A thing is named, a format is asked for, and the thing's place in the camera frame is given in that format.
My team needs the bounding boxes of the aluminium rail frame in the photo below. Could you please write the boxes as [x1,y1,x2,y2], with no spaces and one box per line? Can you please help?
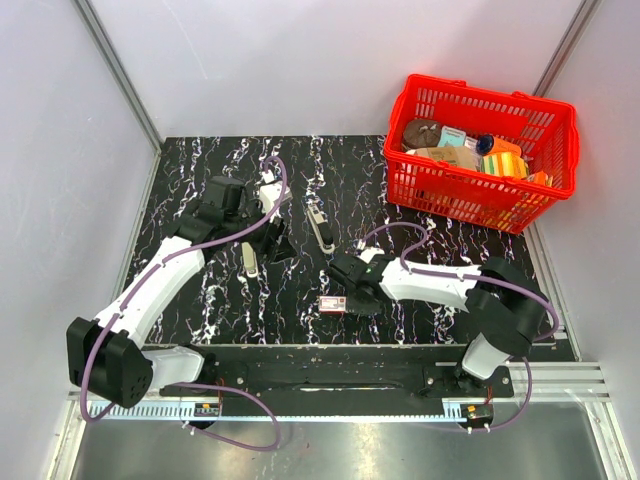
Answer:
[78,363,609,427]

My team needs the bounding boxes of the teal small box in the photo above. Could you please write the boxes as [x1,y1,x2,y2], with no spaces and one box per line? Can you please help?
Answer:
[438,126,467,148]

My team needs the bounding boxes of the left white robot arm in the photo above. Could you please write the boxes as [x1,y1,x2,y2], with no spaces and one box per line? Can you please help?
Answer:
[66,173,294,408]

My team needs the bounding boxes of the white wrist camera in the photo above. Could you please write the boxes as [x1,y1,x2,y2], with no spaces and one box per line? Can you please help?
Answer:
[357,241,385,264]
[258,170,293,223]

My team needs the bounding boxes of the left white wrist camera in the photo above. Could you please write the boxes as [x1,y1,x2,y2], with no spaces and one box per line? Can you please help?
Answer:
[258,170,293,223]

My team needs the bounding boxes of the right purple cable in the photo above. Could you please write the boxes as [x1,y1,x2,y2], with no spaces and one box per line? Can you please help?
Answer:
[359,222,560,433]

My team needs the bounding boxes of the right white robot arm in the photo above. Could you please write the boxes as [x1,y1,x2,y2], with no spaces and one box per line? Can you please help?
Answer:
[328,248,548,396]

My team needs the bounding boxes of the orange small box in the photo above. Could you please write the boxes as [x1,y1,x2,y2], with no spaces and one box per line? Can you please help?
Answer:
[523,171,553,187]

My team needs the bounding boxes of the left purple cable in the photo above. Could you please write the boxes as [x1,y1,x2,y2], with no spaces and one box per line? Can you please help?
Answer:
[79,156,290,451]

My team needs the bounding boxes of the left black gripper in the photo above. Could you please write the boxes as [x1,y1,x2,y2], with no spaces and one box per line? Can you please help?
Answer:
[225,199,298,263]

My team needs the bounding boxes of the red white staple box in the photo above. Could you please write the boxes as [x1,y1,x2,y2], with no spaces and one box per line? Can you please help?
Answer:
[318,296,348,314]

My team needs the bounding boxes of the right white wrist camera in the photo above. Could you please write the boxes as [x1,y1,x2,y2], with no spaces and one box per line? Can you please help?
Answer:
[357,241,385,264]

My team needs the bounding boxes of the yellow green sponge pack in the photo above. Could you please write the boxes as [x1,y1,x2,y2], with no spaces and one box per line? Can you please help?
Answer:
[483,152,529,179]

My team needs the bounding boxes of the beige stapler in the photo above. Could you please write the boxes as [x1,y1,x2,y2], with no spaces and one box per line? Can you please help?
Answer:
[241,242,259,278]

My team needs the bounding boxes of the brown cardboard package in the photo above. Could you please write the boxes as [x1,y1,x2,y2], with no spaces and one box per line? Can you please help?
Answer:
[406,146,482,171]

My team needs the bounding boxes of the purple cable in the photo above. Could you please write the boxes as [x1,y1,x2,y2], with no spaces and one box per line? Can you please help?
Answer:
[79,156,290,451]
[359,222,560,433]

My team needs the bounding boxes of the red plastic basket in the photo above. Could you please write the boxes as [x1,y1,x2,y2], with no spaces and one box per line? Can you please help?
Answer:
[384,74,580,233]

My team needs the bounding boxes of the blue capped orange bottle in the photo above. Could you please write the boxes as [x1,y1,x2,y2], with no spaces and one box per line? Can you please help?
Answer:
[476,134,522,156]

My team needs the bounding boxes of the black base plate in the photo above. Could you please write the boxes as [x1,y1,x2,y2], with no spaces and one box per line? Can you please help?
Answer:
[159,344,514,419]

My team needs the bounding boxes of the brown round object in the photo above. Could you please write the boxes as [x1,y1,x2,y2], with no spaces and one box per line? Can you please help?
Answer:
[402,119,442,150]

